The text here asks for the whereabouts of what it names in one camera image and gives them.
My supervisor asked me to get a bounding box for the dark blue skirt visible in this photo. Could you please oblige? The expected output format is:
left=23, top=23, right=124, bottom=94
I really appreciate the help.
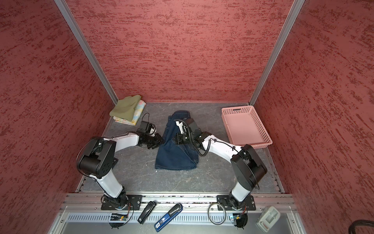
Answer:
left=155, top=110, right=199, bottom=171

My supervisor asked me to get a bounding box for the floral pastel skirt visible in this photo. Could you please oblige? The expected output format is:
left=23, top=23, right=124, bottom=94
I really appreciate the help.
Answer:
left=113, top=100, right=146, bottom=126

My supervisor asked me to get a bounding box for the olive green skirt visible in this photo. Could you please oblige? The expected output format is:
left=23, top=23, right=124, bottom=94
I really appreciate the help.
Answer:
left=110, top=95, right=142, bottom=121

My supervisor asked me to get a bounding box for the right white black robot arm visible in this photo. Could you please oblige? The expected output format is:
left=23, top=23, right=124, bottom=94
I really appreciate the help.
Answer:
left=173, top=119, right=267, bottom=210

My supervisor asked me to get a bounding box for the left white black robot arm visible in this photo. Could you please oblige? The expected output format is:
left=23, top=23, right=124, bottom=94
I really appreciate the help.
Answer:
left=76, top=132, right=165, bottom=210

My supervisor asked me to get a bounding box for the pink plastic basket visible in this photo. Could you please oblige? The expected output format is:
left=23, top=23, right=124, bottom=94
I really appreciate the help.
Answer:
left=222, top=105, right=273, bottom=149

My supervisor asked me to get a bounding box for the blue black stapler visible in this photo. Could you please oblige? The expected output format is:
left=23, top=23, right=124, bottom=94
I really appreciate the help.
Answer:
left=154, top=203, right=183, bottom=232

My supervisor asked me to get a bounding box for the left circuit board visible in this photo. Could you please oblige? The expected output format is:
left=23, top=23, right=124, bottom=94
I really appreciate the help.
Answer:
left=110, top=213, right=129, bottom=222

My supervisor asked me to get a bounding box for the circuit board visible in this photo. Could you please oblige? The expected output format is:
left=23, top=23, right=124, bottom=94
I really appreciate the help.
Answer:
left=231, top=214, right=248, bottom=229
left=110, top=213, right=129, bottom=222

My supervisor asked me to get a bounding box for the right circuit board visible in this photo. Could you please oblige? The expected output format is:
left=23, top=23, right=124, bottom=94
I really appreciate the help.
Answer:
left=231, top=214, right=248, bottom=229

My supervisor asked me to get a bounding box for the grey plastic holder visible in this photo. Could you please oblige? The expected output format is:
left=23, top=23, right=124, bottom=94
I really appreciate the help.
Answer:
left=256, top=206, right=281, bottom=233

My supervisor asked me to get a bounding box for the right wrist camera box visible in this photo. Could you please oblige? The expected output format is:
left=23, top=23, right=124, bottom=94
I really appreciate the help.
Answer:
left=175, top=121, right=188, bottom=135

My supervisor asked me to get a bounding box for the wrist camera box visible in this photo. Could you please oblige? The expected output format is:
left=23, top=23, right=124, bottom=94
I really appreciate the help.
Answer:
left=137, top=121, right=156, bottom=136
left=175, top=121, right=188, bottom=135

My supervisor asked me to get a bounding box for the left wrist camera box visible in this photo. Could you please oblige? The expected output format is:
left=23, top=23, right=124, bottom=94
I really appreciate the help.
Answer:
left=137, top=121, right=156, bottom=136

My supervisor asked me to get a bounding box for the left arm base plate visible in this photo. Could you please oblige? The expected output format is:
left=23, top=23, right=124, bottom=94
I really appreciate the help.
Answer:
left=101, top=195, right=143, bottom=211

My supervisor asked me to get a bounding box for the coiled grey cable ring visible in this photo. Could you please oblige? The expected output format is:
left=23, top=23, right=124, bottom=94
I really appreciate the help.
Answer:
left=207, top=202, right=227, bottom=226

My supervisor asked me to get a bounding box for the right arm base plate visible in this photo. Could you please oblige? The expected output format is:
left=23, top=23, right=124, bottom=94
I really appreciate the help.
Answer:
left=217, top=194, right=256, bottom=211

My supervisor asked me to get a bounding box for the black cable corner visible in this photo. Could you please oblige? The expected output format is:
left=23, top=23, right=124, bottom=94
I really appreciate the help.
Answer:
left=348, top=219, right=374, bottom=234

